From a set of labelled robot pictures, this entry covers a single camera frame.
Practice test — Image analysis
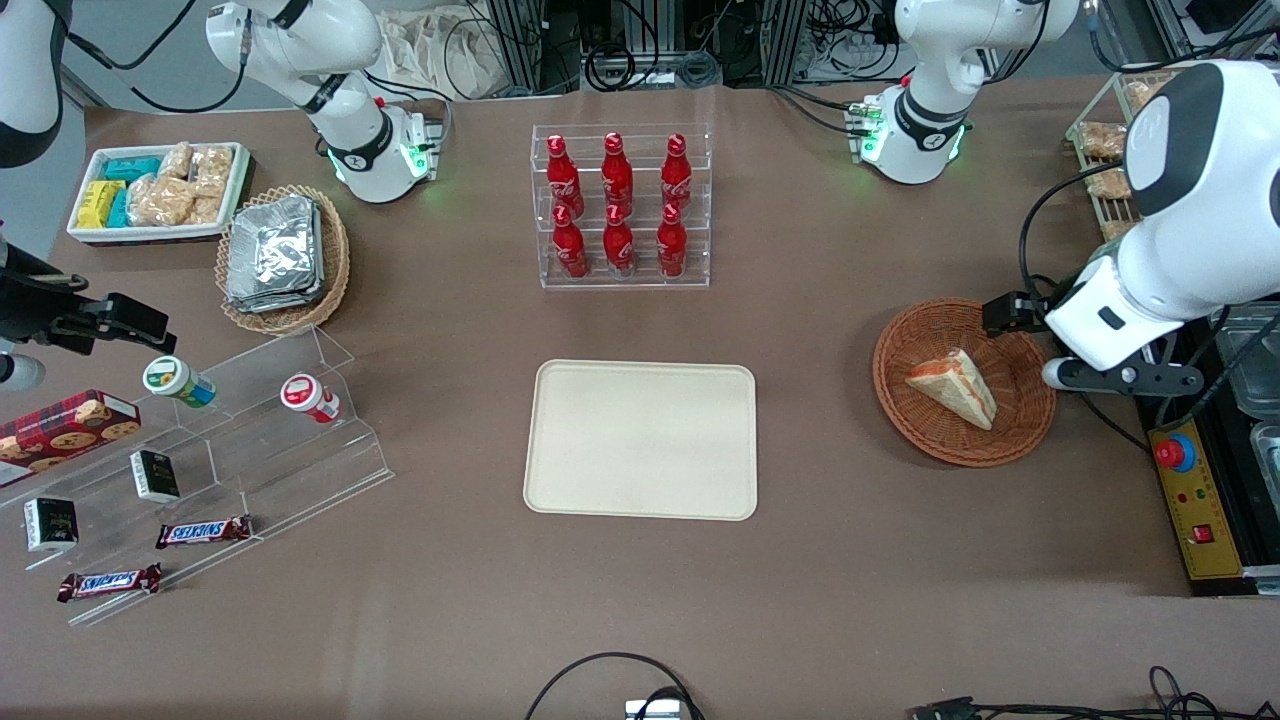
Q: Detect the white wire rack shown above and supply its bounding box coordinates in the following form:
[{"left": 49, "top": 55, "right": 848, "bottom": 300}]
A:
[{"left": 1065, "top": 68, "right": 1186, "bottom": 246}]

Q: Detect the clear plastic container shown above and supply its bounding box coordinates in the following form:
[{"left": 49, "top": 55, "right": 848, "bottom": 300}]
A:
[
  {"left": 1210, "top": 305, "right": 1280, "bottom": 416},
  {"left": 1250, "top": 422, "right": 1280, "bottom": 491}
]

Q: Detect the black appliance housing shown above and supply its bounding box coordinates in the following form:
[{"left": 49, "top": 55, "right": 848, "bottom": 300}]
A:
[{"left": 1135, "top": 300, "right": 1280, "bottom": 598}]

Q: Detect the light wicker basket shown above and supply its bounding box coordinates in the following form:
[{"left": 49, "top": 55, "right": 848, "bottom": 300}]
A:
[{"left": 215, "top": 184, "right": 351, "bottom": 336}]

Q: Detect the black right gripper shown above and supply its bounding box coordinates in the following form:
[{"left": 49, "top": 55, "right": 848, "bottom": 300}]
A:
[{"left": 0, "top": 245, "right": 178, "bottom": 355}]

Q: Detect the clear acrylic stepped display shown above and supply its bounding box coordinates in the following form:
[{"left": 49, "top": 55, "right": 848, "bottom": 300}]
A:
[{"left": 0, "top": 325, "right": 396, "bottom": 629}]

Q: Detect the black looped cable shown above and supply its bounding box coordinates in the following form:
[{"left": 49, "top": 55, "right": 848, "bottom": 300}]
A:
[{"left": 525, "top": 652, "right": 706, "bottom": 720}]

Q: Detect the small black box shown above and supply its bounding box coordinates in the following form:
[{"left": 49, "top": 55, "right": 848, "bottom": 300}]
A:
[
  {"left": 23, "top": 496, "right": 79, "bottom": 554},
  {"left": 130, "top": 449, "right": 182, "bottom": 504}
]

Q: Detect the yellow emergency stop box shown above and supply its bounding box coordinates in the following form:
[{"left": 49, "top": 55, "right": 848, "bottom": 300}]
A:
[{"left": 1147, "top": 420, "right": 1246, "bottom": 583}]

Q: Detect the yellow snack pack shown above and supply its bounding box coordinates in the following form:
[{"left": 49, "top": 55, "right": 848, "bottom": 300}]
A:
[{"left": 77, "top": 180, "right": 126, "bottom": 229}]

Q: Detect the green lid cup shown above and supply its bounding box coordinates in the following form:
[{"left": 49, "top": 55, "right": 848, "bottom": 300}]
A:
[{"left": 142, "top": 355, "right": 217, "bottom": 409}]

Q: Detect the silver foil pack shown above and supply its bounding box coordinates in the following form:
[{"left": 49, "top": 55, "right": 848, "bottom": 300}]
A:
[
  {"left": 226, "top": 280, "right": 327, "bottom": 315},
  {"left": 228, "top": 194, "right": 321, "bottom": 301}
]

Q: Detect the black table cable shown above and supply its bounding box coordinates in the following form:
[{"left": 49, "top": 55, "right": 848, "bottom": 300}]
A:
[{"left": 1075, "top": 390, "right": 1151, "bottom": 454}]

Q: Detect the beige cloth bag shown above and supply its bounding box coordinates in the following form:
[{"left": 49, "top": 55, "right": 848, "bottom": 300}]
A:
[{"left": 378, "top": 8, "right": 501, "bottom": 101}]

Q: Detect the red cola bottle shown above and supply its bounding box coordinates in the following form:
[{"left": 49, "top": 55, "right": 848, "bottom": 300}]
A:
[
  {"left": 546, "top": 134, "right": 585, "bottom": 216},
  {"left": 603, "top": 204, "right": 636, "bottom": 278},
  {"left": 552, "top": 205, "right": 589, "bottom": 280},
  {"left": 661, "top": 133, "right": 694, "bottom": 211},
  {"left": 656, "top": 203, "right": 689, "bottom": 278},
  {"left": 601, "top": 132, "right": 635, "bottom": 213}
]

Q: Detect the red cookie box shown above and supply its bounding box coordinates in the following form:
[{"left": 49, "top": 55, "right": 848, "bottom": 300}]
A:
[{"left": 0, "top": 389, "right": 142, "bottom": 489}]

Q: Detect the aluminium frame post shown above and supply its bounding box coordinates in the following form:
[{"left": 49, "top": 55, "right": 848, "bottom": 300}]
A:
[
  {"left": 490, "top": 0, "right": 546, "bottom": 96},
  {"left": 765, "top": 0, "right": 811, "bottom": 86}
]

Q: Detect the clear acrylic bottle rack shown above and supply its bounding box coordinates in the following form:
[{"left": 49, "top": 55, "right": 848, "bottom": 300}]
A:
[{"left": 531, "top": 124, "right": 713, "bottom": 291}]

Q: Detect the red lid cup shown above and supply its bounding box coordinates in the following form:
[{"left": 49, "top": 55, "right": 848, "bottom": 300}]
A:
[{"left": 279, "top": 373, "right": 342, "bottom": 425}]

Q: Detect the black coiled cable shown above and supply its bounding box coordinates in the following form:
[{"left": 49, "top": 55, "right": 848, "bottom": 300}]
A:
[{"left": 585, "top": 40, "right": 637, "bottom": 93}]

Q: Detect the black connector with cable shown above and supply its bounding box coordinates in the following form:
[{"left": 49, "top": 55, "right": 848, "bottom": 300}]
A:
[{"left": 910, "top": 665, "right": 1280, "bottom": 720}]

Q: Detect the snickers chocolate bar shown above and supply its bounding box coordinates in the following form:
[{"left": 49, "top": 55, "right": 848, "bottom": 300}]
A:
[
  {"left": 57, "top": 563, "right": 163, "bottom": 603},
  {"left": 155, "top": 514, "right": 253, "bottom": 550}
]

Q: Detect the triangular sandwich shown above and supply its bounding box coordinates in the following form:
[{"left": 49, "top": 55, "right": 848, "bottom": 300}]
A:
[{"left": 905, "top": 347, "right": 999, "bottom": 432}]

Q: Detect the white rectangular snack tray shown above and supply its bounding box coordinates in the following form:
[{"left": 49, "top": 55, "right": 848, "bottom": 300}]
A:
[{"left": 66, "top": 142, "right": 251, "bottom": 246}]

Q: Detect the beige plastic tray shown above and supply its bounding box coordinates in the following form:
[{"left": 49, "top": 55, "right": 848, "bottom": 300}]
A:
[{"left": 523, "top": 359, "right": 759, "bottom": 522}]

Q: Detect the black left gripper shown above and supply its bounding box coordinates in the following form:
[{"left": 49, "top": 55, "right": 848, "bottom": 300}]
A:
[{"left": 983, "top": 290, "right": 1053, "bottom": 337}]

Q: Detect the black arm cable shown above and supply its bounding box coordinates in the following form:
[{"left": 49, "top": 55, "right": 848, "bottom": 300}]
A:
[{"left": 1017, "top": 160, "right": 1151, "bottom": 301}]

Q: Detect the round brown wicker basket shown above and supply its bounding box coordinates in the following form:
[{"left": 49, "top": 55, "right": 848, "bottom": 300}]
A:
[{"left": 872, "top": 298, "right": 1058, "bottom": 469}]

